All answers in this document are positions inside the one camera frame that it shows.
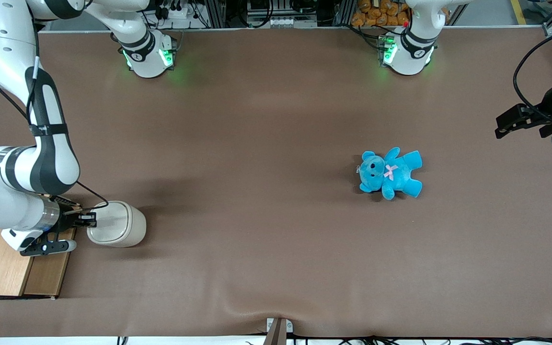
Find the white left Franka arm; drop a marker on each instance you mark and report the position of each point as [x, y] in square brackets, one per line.
[408, 52]

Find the orange plush toy pile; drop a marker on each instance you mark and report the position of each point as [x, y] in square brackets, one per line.
[376, 12]

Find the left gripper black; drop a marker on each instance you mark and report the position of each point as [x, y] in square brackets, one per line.
[548, 114]

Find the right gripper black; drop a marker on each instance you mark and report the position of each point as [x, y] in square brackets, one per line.
[66, 222]

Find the brown table cloth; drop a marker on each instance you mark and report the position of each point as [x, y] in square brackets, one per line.
[257, 191]

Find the blue plush teddy bear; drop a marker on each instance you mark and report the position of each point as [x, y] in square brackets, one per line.
[396, 175]

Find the darker wooden board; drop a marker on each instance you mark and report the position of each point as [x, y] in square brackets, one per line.
[46, 273]

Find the white terminal block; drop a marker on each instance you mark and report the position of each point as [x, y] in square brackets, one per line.
[281, 22]

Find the white power strip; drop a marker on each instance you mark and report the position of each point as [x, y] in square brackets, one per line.
[180, 12]

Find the cream white trash can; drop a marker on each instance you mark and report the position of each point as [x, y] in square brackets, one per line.
[122, 225]

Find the grey metal bracket post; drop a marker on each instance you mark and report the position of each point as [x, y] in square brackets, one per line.
[278, 335]

